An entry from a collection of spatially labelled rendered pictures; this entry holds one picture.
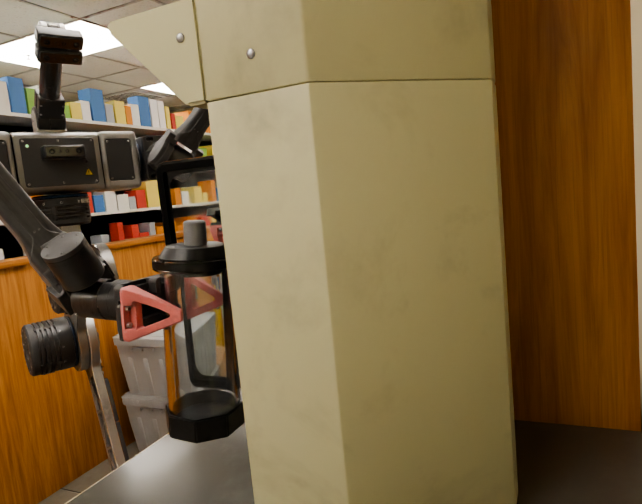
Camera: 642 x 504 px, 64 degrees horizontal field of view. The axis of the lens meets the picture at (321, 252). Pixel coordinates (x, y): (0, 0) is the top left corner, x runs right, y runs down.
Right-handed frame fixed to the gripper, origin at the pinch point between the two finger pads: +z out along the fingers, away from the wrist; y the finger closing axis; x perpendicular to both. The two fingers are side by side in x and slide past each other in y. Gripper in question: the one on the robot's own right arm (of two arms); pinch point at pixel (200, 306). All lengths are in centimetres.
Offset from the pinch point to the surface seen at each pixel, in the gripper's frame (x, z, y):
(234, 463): 24.4, 0.1, 5.4
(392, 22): -29.6, 26.8, -4.0
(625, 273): -1, 51, 27
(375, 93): -23.1, 25.6, -5.5
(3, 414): 82, -177, 90
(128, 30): -31.2, 0.8, -9.8
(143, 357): 72, -150, 148
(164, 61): -27.6, 5.1, -9.8
